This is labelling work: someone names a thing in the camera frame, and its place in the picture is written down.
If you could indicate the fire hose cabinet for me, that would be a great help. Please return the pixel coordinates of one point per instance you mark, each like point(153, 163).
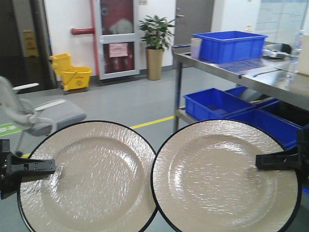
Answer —
point(116, 37)

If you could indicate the glossy cream plate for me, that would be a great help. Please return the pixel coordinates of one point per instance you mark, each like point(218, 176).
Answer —
point(204, 179)
point(101, 182)

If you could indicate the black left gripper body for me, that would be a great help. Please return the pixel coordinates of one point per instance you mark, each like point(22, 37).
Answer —
point(9, 180)

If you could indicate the potted plant gold pot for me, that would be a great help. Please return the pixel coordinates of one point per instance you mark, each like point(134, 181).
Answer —
point(157, 36)

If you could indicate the blue crate lower shelf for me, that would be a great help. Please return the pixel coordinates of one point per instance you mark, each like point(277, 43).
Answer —
point(214, 104)

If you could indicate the blue crate on table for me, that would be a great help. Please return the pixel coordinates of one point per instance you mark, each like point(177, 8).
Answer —
point(229, 46)

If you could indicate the yellow mop bucket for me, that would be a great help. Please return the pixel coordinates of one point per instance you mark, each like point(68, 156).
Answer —
point(72, 77)

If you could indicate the grey office chair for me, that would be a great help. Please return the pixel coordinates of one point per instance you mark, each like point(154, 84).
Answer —
point(41, 120)

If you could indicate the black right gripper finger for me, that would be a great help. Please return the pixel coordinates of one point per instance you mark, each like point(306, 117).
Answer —
point(282, 161)

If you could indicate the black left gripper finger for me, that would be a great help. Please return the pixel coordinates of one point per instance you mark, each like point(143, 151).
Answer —
point(21, 167)

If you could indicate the steel work table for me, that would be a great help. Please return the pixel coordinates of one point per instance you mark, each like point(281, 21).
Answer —
point(276, 79)

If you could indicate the yellow wet floor sign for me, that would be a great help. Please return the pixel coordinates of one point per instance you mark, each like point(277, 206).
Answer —
point(31, 49)

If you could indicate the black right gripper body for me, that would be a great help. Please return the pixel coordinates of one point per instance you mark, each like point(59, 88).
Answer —
point(303, 147)

